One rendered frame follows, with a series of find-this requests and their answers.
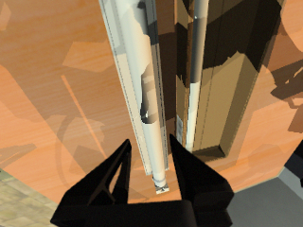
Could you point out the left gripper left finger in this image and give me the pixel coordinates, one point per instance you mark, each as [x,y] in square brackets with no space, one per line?
[93,189]

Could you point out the brown cardboard carton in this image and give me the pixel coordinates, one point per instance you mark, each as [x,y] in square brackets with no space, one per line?
[237,37]

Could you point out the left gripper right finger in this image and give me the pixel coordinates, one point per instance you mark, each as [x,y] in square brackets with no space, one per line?
[206,189]

